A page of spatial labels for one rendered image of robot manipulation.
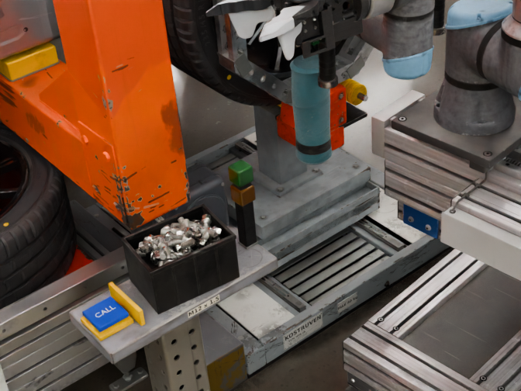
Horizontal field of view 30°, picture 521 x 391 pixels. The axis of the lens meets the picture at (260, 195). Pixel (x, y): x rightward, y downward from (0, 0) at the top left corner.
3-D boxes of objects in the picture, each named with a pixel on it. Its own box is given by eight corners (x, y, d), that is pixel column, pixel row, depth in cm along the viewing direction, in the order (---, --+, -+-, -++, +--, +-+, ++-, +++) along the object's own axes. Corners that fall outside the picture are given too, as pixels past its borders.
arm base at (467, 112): (530, 110, 184) (535, 64, 178) (484, 145, 175) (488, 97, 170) (464, 86, 193) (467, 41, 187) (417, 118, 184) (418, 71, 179)
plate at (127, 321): (113, 303, 204) (112, 299, 203) (134, 323, 198) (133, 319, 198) (81, 321, 200) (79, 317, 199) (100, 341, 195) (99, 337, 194)
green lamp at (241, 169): (243, 173, 209) (241, 157, 207) (254, 181, 206) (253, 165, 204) (228, 181, 207) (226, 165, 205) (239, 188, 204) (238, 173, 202)
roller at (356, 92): (301, 66, 274) (299, 48, 271) (374, 104, 255) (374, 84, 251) (284, 74, 271) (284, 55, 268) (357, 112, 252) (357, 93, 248)
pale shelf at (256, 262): (232, 233, 225) (231, 223, 223) (279, 268, 214) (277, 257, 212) (70, 322, 204) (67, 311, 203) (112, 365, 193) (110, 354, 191)
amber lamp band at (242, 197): (245, 192, 212) (243, 177, 209) (257, 200, 209) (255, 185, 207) (230, 199, 210) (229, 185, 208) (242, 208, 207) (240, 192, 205)
